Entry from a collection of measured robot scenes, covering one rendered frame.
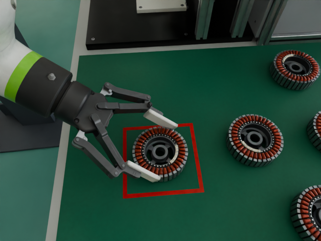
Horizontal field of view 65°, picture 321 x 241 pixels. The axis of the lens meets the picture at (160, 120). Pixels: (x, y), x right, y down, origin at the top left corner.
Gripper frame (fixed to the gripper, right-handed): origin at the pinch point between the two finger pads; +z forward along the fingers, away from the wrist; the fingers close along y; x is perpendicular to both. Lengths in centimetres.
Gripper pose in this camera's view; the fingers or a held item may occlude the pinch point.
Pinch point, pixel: (158, 148)
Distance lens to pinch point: 50.9
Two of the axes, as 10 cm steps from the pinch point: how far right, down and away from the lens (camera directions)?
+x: 4.5, -3.3, -8.3
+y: -3.0, 8.1, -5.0
